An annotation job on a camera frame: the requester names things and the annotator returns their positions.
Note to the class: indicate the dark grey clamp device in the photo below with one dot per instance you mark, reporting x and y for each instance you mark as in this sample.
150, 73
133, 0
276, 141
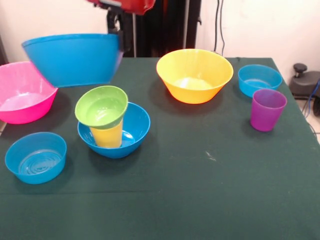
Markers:
305, 82

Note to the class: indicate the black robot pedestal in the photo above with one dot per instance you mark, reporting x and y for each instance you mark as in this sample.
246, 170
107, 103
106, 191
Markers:
170, 25

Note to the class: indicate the large orange plastic bowl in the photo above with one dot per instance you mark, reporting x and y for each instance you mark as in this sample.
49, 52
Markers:
195, 72

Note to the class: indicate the purple plastic cup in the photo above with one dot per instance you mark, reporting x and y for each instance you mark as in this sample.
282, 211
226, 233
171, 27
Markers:
267, 110

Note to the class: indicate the dark green table cloth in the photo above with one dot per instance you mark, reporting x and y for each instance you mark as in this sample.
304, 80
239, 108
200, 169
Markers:
190, 175

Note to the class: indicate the translucent blue shallow bowl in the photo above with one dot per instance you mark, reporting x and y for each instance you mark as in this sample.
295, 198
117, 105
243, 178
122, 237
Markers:
35, 160
257, 77

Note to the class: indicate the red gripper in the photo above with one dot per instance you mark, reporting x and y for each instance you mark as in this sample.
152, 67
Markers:
135, 5

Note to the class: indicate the large pink plastic bowl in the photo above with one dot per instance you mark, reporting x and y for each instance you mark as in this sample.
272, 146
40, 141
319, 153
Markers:
20, 100

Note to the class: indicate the green plastic bowl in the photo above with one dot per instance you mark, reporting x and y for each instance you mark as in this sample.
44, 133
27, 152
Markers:
100, 107

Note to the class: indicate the blue plastic bowl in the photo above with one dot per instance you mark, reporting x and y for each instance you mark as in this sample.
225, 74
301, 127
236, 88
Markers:
140, 132
72, 62

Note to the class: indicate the yellow plastic cup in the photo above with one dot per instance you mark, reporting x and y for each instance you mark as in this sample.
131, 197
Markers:
107, 137

